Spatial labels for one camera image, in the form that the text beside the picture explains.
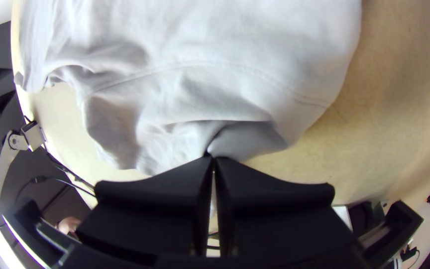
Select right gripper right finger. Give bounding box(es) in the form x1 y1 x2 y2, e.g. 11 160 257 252
215 156 361 267

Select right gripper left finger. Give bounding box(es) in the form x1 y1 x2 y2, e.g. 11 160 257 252
75 155 215 265

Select grey t-shirt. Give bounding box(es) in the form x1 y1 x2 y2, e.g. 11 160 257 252
13 0 363 176

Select black cable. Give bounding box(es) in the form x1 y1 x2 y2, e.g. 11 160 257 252
15 116 97 199

